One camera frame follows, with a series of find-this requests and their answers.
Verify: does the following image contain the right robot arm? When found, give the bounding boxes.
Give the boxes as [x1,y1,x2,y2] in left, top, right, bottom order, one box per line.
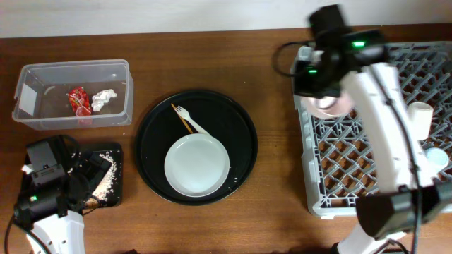
[290,5,451,253]

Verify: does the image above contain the white cup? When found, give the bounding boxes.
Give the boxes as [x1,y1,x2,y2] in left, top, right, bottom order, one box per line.
[408,102,434,140]

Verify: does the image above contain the rice and pasta leftovers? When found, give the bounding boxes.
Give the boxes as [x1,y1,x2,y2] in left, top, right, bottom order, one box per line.
[85,151,117,209]

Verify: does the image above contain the clear plastic bin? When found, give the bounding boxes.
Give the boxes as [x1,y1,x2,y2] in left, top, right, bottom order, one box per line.
[12,59,133,131]

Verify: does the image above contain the light blue cup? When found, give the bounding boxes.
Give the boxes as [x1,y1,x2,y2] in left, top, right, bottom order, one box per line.
[424,147,449,174]

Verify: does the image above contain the grey dishwasher rack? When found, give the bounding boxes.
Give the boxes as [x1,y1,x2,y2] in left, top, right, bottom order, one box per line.
[294,41,451,219]

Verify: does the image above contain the white napkin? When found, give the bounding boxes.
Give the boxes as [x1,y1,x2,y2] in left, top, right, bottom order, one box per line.
[91,89,117,111]

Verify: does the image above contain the white bowl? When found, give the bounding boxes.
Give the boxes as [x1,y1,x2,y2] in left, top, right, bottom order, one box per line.
[301,94,355,119]

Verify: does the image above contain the red snack wrapper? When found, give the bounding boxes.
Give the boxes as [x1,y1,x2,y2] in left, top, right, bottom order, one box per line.
[67,87,92,116]

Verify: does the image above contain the white plastic fork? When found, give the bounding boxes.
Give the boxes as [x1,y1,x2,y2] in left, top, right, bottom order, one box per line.
[176,106,208,135]

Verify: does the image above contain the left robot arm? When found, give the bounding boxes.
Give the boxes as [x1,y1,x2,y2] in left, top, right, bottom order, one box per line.
[11,135,112,254]

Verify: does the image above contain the black rectangular tray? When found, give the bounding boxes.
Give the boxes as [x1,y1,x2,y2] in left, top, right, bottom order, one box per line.
[20,142,124,209]

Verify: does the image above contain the round black serving tray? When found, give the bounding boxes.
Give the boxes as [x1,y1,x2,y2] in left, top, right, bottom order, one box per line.
[134,90,258,206]

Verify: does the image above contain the wooden chopstick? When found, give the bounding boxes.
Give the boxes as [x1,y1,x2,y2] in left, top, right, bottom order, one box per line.
[171,103,194,134]

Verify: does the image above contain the grey plate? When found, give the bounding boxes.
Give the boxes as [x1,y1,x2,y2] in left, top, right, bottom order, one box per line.
[164,133,230,198]

